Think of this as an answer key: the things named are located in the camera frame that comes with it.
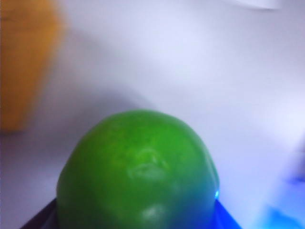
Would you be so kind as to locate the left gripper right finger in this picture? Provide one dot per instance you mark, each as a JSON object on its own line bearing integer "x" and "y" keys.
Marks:
{"x": 225, "y": 219}

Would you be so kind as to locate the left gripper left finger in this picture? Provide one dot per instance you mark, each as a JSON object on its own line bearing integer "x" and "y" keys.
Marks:
{"x": 44, "y": 219}

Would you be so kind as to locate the green apple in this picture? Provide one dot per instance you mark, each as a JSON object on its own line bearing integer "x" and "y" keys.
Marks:
{"x": 135, "y": 171}

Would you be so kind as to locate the yellow paper bag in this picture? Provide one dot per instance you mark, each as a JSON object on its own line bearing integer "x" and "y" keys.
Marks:
{"x": 23, "y": 66}

